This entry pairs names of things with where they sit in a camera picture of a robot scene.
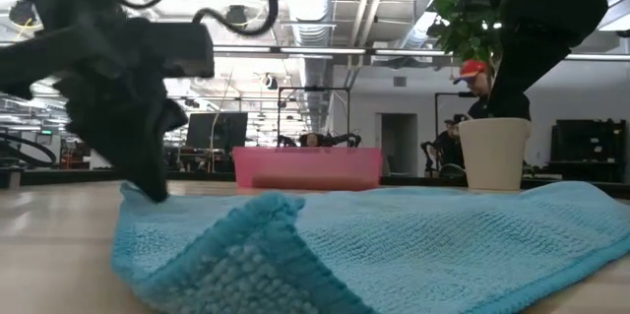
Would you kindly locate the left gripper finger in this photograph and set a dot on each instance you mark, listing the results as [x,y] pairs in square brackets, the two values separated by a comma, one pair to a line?
[174,117]
[128,146]

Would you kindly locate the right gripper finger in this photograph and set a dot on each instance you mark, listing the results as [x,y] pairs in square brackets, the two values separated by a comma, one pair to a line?
[522,68]

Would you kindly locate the translucent pink plastic bin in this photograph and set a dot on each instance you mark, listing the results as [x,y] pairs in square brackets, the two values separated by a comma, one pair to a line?
[307,164]

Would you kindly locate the turquoise microfiber towel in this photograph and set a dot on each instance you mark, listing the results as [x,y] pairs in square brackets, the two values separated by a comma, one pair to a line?
[418,245]

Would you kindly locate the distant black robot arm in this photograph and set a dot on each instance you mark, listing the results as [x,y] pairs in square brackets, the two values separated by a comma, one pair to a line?
[286,141]
[344,138]

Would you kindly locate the black computer monitor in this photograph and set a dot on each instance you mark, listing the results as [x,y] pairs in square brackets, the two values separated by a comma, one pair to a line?
[216,129]

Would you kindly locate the green leafy plant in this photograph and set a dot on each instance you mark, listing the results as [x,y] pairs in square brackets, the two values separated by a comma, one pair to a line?
[462,23]

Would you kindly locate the white plant pot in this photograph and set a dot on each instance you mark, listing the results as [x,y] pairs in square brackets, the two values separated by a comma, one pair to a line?
[492,156]

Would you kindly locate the black shelf unit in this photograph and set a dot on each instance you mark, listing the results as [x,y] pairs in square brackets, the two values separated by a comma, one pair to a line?
[585,146]

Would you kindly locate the black ceiling device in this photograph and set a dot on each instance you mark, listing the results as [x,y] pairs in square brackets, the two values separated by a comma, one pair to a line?
[236,15]

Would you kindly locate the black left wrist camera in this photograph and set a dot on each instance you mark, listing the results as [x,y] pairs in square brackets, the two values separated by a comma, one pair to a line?
[182,48]

